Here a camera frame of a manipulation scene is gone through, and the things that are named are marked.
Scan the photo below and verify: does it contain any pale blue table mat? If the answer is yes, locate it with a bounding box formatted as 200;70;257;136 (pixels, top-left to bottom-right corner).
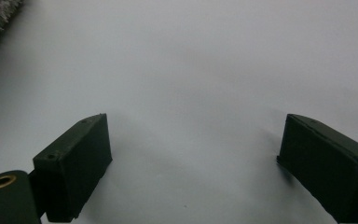
0;0;358;224

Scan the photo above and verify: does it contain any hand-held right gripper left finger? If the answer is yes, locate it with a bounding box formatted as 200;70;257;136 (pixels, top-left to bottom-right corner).
27;113;114;224

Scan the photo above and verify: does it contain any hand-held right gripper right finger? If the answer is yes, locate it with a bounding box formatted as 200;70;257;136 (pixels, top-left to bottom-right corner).
276;113;358;224

